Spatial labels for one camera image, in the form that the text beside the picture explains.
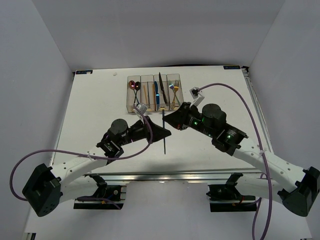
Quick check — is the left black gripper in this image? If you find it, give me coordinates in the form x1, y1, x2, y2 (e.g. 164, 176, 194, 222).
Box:
118, 115, 171, 146

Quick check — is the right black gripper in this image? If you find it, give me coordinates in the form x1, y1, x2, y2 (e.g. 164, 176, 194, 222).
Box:
162, 102, 215, 139

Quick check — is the blue chopstick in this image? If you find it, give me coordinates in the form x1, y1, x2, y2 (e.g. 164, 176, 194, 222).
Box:
147, 85, 151, 106
161, 109, 166, 155

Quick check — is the blue knife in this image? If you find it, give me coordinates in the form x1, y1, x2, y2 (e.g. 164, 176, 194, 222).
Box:
154, 81, 160, 106

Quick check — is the rainbow fork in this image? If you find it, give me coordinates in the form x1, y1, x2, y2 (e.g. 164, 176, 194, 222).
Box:
167, 80, 181, 110

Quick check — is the black knife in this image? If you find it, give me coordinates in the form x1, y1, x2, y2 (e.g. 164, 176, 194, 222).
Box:
158, 72, 168, 105

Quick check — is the gold fork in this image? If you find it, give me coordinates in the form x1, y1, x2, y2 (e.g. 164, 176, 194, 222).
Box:
171, 80, 180, 109

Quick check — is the orange chopstick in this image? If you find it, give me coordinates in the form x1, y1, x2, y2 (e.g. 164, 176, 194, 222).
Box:
152, 83, 156, 111
143, 85, 148, 104

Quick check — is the black spoon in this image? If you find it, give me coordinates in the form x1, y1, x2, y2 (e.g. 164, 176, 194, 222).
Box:
134, 81, 141, 105

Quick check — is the rainbow spoon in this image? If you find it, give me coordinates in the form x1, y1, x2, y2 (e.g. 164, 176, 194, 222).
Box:
129, 80, 136, 103

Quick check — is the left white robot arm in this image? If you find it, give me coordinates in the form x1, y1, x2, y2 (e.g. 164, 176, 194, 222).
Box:
22, 116, 171, 217

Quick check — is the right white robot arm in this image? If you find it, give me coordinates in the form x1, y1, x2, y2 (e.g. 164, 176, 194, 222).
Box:
163, 102, 320, 217

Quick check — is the clear container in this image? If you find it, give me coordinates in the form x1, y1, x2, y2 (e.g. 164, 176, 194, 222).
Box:
153, 73, 170, 111
140, 75, 155, 112
166, 73, 184, 111
126, 75, 142, 113

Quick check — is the right blue corner sticker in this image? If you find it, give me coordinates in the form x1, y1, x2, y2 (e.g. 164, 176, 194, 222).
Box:
223, 65, 241, 70

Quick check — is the blue corner sticker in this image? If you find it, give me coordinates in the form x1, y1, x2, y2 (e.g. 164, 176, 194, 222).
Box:
75, 70, 93, 75
223, 65, 241, 70

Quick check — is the left blue corner sticker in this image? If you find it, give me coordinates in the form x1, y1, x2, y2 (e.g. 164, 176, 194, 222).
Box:
75, 70, 93, 75

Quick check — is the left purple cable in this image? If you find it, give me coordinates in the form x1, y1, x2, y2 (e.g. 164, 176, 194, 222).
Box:
9, 103, 154, 210

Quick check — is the purple cable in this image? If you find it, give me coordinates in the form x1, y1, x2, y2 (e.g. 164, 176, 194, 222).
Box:
197, 83, 273, 240
9, 103, 154, 210

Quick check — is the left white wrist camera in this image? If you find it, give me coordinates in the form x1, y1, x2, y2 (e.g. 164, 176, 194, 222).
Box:
133, 103, 148, 122

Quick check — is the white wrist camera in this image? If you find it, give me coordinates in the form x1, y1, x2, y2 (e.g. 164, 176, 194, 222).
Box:
189, 87, 205, 107
133, 103, 148, 122

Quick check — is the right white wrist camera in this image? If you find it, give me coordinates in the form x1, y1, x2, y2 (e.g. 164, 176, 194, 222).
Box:
189, 87, 205, 107

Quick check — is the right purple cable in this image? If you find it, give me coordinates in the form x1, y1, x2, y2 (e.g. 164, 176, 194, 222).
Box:
197, 83, 273, 240

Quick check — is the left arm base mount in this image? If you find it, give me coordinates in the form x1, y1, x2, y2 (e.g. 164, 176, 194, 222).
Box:
73, 173, 127, 210

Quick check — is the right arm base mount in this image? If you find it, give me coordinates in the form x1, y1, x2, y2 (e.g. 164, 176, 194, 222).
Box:
206, 173, 257, 213

